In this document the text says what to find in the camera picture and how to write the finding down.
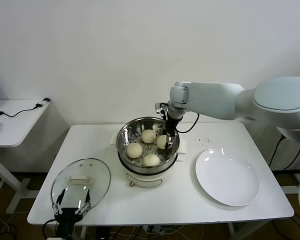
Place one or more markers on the white side table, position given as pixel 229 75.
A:
pixel 15 130

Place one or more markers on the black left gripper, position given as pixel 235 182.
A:
pixel 68 216

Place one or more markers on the white steamed baozi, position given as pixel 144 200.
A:
pixel 162 142
pixel 134 150
pixel 149 136
pixel 151 160

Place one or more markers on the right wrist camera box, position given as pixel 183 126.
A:
pixel 161 107

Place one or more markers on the white electric cooker base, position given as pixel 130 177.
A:
pixel 145 179

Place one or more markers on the perforated steel steamer basket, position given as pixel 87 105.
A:
pixel 123 136

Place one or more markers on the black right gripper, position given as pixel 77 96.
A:
pixel 172 125

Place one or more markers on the scattered dark crumbs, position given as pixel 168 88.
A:
pixel 206 141

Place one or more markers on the white round plate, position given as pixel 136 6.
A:
pixel 227 175

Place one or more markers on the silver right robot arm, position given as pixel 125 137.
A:
pixel 227 100

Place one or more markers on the white power strip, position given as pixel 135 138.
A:
pixel 153 229

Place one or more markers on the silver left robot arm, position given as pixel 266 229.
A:
pixel 62 236

